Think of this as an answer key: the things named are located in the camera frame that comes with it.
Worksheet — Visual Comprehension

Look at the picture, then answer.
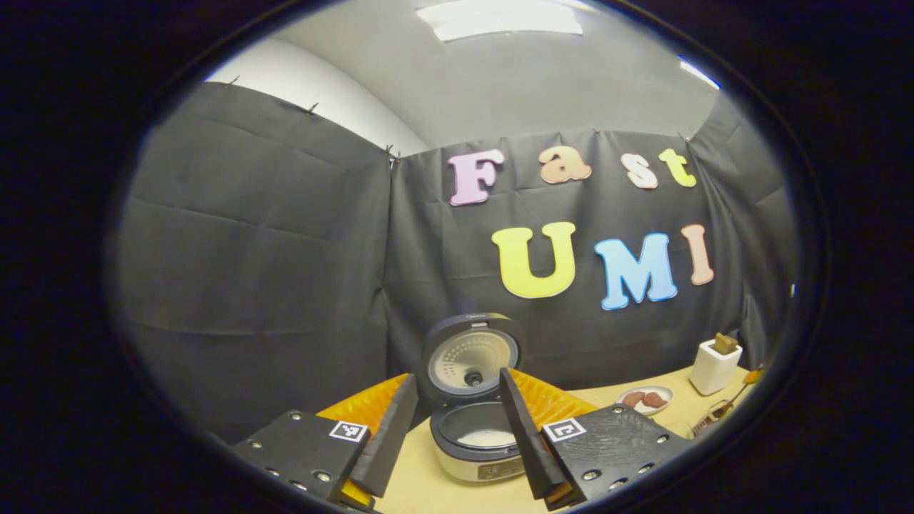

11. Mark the large ceiling light panel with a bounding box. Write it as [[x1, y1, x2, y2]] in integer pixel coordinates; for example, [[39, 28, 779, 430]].
[[416, 0, 584, 42]]

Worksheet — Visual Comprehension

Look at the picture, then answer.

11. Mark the square clear glass container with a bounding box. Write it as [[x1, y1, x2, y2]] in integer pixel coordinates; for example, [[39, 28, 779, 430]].
[[689, 410, 728, 438]]

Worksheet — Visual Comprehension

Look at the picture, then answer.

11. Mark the black backdrop cloth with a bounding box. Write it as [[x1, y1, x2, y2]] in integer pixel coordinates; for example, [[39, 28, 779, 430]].
[[114, 81, 797, 443]]

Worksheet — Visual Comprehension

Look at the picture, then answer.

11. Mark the brown wooden spoon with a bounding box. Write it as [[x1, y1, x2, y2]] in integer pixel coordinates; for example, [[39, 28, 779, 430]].
[[703, 384, 750, 429]]

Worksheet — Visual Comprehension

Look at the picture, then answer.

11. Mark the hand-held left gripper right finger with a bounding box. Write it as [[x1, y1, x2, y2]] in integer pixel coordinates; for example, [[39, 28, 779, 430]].
[[498, 367, 692, 511]]

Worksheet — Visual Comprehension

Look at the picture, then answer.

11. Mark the dark grey rice cooker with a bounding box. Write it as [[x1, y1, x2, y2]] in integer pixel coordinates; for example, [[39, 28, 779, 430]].
[[416, 312, 533, 484]]

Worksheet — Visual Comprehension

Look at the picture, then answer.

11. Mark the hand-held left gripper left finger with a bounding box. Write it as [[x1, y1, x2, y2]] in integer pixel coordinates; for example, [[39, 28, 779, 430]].
[[230, 373, 420, 513]]

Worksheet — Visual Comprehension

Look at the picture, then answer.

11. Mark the small white plate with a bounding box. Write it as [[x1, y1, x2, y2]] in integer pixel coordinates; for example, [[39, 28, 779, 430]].
[[616, 385, 674, 417]]

